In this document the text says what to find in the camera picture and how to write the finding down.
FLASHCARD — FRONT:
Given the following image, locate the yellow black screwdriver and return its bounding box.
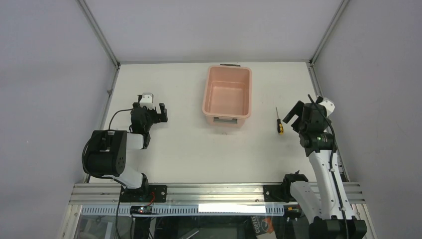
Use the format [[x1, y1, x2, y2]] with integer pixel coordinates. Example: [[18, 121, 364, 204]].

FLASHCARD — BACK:
[[276, 107, 284, 135]]

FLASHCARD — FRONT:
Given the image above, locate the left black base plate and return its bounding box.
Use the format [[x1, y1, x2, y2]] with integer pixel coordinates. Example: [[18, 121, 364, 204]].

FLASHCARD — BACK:
[[119, 185, 167, 204]]

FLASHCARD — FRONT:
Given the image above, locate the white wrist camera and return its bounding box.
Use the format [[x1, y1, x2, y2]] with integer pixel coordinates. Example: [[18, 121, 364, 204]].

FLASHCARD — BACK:
[[319, 98, 335, 118], [140, 93, 155, 110]]

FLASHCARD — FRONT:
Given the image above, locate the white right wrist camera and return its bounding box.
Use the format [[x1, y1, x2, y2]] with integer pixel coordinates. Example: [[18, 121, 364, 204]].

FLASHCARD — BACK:
[[319, 98, 335, 118]]

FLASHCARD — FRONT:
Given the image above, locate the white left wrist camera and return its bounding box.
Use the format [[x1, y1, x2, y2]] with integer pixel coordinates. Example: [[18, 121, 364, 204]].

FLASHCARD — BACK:
[[140, 93, 155, 110]]

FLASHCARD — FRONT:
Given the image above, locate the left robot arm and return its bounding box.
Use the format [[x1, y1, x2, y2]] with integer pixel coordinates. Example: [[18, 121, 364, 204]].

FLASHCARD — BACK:
[[81, 93, 168, 197]]

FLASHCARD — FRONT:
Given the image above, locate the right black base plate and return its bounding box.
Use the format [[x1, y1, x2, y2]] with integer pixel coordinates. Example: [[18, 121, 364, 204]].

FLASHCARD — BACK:
[[263, 184, 291, 203]]

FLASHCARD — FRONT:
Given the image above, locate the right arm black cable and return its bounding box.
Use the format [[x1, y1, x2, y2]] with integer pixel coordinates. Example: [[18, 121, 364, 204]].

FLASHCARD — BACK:
[[307, 94, 350, 239]]

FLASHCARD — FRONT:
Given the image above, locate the aluminium mounting rail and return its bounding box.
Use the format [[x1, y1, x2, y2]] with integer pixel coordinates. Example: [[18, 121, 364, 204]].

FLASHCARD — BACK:
[[68, 182, 366, 206]]

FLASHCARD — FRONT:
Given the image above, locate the coffee box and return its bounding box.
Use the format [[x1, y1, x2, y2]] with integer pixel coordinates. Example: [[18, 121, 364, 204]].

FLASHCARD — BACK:
[[251, 216, 274, 236]]

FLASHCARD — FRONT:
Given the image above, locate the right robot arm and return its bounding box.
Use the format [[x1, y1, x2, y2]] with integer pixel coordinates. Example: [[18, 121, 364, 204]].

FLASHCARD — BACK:
[[283, 96, 367, 239]]

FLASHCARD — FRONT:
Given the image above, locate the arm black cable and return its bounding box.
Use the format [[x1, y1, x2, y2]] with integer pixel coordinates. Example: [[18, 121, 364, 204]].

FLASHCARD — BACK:
[[307, 94, 350, 239], [108, 108, 134, 130]]

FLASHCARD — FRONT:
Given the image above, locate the pink plastic bin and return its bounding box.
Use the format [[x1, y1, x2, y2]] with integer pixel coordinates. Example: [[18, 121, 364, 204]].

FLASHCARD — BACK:
[[202, 64, 252, 128]]

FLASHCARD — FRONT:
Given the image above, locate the white slotted cable duct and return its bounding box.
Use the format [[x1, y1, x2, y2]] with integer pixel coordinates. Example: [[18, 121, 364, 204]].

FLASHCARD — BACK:
[[81, 204, 285, 217]]

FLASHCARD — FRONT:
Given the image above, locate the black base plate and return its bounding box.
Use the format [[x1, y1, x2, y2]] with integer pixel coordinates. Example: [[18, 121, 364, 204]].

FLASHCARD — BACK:
[[119, 185, 167, 204], [263, 184, 291, 203]]

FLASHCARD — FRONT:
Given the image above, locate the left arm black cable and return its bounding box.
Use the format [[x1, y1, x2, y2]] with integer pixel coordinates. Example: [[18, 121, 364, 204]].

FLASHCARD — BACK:
[[108, 108, 134, 130]]

